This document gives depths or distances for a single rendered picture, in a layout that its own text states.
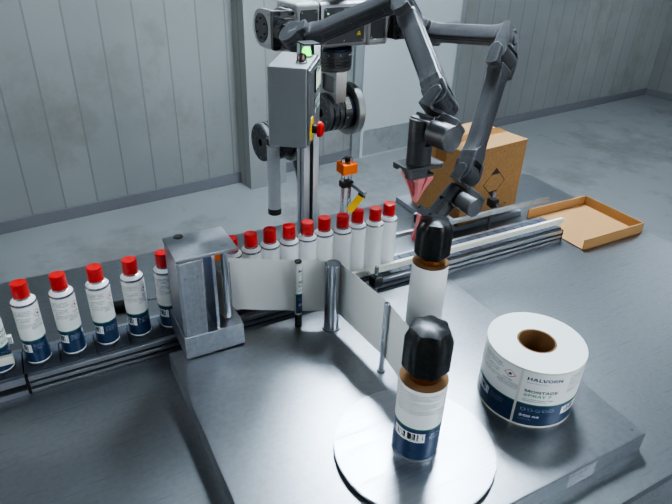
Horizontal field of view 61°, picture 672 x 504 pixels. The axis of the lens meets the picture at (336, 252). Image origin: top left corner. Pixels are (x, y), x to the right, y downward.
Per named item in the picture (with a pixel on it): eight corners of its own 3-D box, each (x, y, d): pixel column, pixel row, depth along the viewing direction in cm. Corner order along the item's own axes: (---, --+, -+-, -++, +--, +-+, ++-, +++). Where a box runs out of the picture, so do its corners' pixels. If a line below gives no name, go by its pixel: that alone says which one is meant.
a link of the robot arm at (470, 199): (474, 172, 174) (460, 160, 168) (501, 187, 166) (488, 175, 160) (451, 205, 176) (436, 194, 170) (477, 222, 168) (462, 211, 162)
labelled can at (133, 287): (132, 340, 138) (118, 267, 127) (127, 328, 141) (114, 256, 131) (154, 334, 140) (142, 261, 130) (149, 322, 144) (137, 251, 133)
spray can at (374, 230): (369, 277, 165) (373, 213, 155) (358, 269, 169) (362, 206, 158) (383, 272, 167) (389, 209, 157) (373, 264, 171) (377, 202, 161)
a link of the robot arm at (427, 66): (405, 28, 159) (386, -2, 151) (423, 16, 157) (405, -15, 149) (442, 131, 133) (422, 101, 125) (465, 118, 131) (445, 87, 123)
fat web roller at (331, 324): (327, 335, 141) (329, 270, 132) (318, 324, 145) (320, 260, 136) (343, 330, 143) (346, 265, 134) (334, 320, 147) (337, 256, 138)
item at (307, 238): (303, 294, 156) (303, 227, 146) (294, 285, 160) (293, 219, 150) (319, 289, 159) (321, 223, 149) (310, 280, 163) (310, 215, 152)
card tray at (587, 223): (582, 250, 193) (585, 240, 191) (526, 218, 213) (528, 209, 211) (641, 232, 206) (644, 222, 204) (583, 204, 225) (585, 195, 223)
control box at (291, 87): (268, 146, 139) (266, 65, 130) (282, 125, 154) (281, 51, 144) (310, 149, 138) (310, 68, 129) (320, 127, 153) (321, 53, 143)
